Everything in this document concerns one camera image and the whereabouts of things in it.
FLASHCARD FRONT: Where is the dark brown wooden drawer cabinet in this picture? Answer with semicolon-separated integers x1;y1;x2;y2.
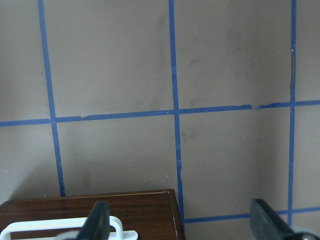
0;189;186;240

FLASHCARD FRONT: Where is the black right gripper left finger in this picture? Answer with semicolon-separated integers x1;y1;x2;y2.
77;201;110;240

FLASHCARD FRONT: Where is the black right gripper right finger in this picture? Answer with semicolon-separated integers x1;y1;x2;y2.
250;198;300;240

